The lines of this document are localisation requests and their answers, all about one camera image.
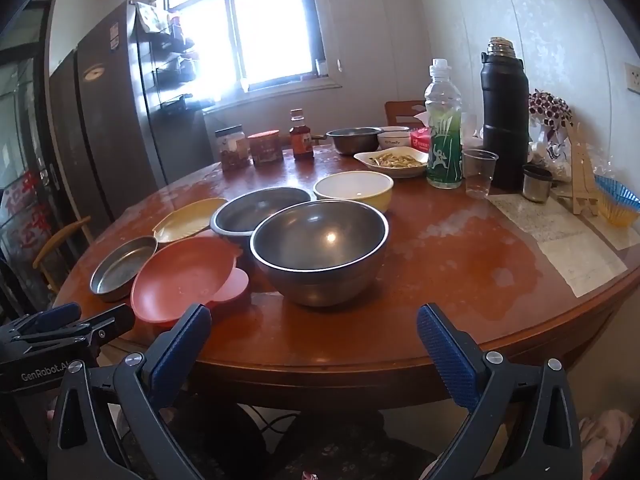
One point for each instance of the wall socket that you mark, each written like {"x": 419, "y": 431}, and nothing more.
{"x": 633, "y": 77}

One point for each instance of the white rectangular plate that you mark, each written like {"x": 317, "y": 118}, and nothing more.
{"x": 380, "y": 169}

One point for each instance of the refrigerator side storage rack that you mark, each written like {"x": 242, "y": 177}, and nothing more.
{"x": 172, "y": 65}

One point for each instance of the red tissue pack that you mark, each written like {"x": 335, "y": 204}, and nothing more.
{"x": 421, "y": 142}

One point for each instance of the green drink bottle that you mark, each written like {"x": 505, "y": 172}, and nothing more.
{"x": 442, "y": 155}

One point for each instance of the yellow vegetable strips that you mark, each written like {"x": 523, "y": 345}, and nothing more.
{"x": 395, "y": 160}

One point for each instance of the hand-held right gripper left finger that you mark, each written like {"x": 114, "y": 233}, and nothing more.
{"x": 180, "y": 355}

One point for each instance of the steel thermos cup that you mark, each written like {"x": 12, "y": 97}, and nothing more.
{"x": 537, "y": 185}

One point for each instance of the clear jar with dark lid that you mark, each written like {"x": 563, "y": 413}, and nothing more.
{"x": 234, "y": 152}

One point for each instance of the wooden stand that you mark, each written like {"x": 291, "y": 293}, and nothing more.
{"x": 580, "y": 170}

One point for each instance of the light pink plate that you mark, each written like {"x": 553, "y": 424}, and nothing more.
{"x": 236, "y": 287}

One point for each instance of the medium steel bowl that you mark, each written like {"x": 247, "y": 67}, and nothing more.
{"x": 250, "y": 212}

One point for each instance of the patterned plastic bag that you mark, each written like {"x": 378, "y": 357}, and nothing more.
{"x": 547, "y": 105}

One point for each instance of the pink cloth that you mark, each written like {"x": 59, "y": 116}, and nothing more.
{"x": 607, "y": 440}

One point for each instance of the steel basin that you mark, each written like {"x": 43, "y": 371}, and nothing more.
{"x": 352, "y": 142}

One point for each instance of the small steel plate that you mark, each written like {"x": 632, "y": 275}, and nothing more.
{"x": 117, "y": 272}

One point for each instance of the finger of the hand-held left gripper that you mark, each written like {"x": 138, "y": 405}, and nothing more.
{"x": 110, "y": 321}
{"x": 55, "y": 313}

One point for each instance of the handwritten paper sheet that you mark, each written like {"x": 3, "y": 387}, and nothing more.
{"x": 585, "y": 267}
{"x": 535, "y": 217}

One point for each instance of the yellow leaf-shaped plate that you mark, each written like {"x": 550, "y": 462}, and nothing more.
{"x": 182, "y": 222}

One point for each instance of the glass door with red lettering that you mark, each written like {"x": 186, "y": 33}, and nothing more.
{"x": 20, "y": 200}

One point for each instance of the brown wooden chair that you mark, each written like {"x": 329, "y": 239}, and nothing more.
{"x": 400, "y": 110}

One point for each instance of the light wooden chair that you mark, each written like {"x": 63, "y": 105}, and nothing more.
{"x": 52, "y": 250}
{"x": 319, "y": 136}

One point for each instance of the large steel bowl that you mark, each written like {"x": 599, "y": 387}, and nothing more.
{"x": 320, "y": 240}

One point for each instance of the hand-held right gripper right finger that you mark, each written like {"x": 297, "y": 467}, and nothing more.
{"x": 447, "y": 355}

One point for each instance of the coral pink plate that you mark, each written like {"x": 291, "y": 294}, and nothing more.
{"x": 180, "y": 280}

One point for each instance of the window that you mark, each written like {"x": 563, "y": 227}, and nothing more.
{"x": 270, "y": 30}

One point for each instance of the red jar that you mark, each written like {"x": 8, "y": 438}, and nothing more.
{"x": 265, "y": 147}

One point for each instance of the clear plastic cup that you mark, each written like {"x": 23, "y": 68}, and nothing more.
{"x": 479, "y": 175}

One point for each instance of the blue and yellow paper liners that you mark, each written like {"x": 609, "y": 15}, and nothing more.
{"x": 617, "y": 200}

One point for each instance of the grey refrigerator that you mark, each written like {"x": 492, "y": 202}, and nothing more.
{"x": 115, "y": 110}

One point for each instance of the black thermos flask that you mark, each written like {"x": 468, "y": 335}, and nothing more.
{"x": 505, "y": 110}

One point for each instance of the white printed bowl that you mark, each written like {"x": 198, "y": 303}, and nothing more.
{"x": 395, "y": 141}

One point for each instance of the red sauce bottle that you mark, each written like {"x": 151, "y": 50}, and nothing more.
{"x": 301, "y": 142}

